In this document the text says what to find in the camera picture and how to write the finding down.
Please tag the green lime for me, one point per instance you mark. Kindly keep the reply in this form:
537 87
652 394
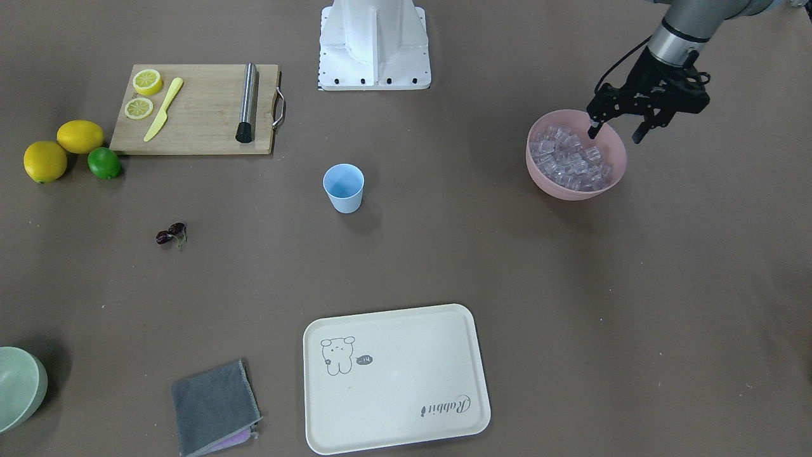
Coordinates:
104 163

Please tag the dark red cherries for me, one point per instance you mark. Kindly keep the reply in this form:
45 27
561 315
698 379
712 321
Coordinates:
175 233

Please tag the light blue plastic cup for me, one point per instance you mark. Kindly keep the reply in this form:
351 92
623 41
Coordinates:
343 184

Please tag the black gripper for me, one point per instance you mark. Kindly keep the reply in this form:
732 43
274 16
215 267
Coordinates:
646 72

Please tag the cream rabbit tray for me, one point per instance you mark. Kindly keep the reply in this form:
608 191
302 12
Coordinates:
393 378

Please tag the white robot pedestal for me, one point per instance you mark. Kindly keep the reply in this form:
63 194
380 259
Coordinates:
373 46

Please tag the grey folded cloth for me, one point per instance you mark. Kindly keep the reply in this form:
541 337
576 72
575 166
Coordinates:
214 410

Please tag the lemon slice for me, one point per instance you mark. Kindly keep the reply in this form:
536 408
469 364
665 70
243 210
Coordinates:
138 108

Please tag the lemon half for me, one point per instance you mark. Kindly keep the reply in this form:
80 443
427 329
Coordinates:
147 82

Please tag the mint green bowl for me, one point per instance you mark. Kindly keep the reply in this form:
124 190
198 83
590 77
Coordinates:
24 383

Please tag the pink bowl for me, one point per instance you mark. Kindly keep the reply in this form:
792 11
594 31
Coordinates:
607 140

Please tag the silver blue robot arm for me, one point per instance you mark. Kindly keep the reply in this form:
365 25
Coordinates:
687 27

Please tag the yellow lemon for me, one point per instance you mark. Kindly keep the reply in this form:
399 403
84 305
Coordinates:
80 137
45 161

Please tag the clear ice cubes pile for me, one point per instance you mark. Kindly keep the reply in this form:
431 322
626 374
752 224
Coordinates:
559 154

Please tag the steel muddler black tip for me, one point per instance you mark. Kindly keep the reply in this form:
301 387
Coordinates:
245 128

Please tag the yellow plastic knife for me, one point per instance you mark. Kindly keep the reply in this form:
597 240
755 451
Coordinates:
162 114

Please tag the wooden cutting board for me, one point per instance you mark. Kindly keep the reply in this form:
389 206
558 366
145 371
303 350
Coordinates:
204 116

